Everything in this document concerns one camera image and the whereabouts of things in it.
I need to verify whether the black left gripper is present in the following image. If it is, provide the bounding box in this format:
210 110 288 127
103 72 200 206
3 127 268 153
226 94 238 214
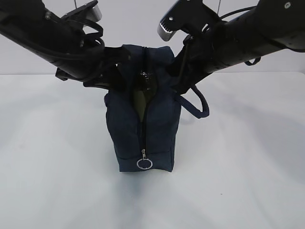
55 46 131 91

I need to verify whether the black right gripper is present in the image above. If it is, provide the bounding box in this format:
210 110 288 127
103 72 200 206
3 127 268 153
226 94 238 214
169 34 229 94

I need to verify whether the green lid glass container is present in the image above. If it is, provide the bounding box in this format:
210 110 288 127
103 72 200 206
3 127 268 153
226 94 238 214
132 90 147 122

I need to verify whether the dark navy lunch bag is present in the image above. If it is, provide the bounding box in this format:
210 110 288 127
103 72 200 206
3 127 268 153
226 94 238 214
104 44 210 172

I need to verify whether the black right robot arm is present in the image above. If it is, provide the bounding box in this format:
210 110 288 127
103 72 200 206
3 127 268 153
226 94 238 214
167 0 305 94

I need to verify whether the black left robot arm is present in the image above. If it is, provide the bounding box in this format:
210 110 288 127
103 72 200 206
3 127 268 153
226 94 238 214
0 0 131 91

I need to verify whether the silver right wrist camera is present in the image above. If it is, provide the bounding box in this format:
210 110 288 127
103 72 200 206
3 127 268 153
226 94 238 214
157 0 221 42

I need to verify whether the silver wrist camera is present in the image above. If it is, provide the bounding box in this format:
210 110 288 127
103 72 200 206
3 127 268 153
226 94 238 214
61 0 102 22
157 0 221 42

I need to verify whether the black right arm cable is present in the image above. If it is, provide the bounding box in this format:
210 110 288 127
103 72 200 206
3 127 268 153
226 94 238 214
244 57 262 66

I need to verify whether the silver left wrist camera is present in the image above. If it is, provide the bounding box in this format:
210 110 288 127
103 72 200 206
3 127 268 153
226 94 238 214
61 0 102 22

